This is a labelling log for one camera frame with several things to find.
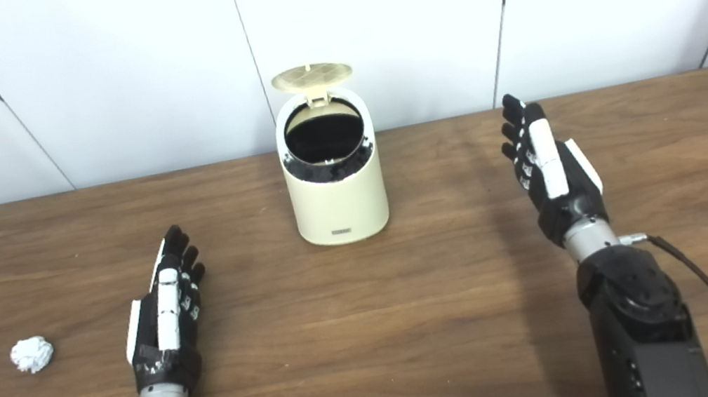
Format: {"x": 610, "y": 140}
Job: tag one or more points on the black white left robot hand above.
{"x": 145, "y": 338}

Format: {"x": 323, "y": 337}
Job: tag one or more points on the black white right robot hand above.
{"x": 573, "y": 192}

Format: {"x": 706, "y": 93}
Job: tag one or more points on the white paper ball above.
{"x": 32, "y": 354}

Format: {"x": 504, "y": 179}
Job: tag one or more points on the cream round bin lid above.
{"x": 310, "y": 77}

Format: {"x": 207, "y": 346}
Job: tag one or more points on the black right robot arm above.
{"x": 644, "y": 323}

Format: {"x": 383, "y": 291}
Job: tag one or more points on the cream-colored bin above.
{"x": 341, "y": 204}

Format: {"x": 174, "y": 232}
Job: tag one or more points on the black bin liner bag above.
{"x": 323, "y": 136}

